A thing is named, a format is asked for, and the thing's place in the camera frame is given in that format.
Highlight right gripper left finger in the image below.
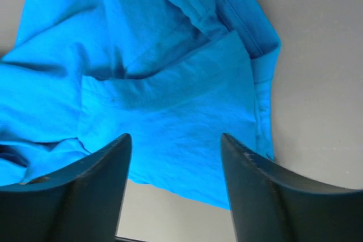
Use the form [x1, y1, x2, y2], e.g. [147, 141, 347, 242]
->
[1, 134, 132, 242]

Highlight blue t-shirt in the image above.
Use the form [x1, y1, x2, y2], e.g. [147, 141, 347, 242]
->
[1, 0, 281, 209]

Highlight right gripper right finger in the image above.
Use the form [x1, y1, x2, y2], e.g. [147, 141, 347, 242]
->
[221, 134, 362, 242]

